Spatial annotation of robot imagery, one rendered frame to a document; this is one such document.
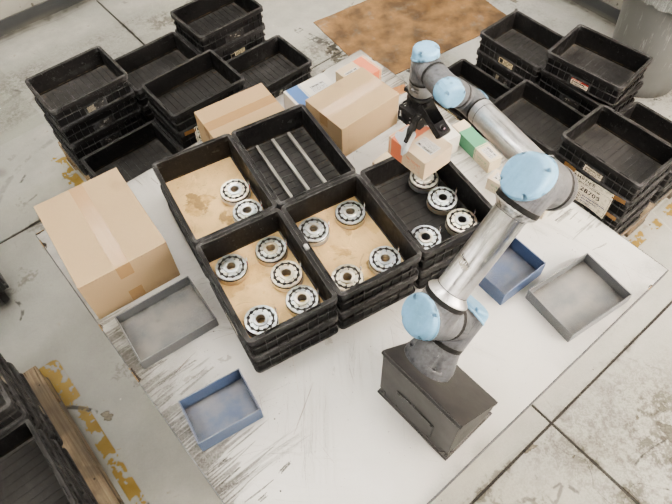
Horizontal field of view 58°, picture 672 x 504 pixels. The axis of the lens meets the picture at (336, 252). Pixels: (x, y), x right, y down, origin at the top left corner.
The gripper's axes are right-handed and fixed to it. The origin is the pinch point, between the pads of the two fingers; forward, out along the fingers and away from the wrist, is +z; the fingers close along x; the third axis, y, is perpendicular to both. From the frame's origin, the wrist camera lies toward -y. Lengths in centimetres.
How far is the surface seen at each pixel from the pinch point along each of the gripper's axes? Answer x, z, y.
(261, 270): 57, 27, 11
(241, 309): 71, 27, 4
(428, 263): 15.4, 25.6, -22.7
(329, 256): 37.2, 26.8, 1.0
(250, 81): -21, 71, 137
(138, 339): 100, 39, 24
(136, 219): 79, 20, 50
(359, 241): 25.8, 26.8, -1.0
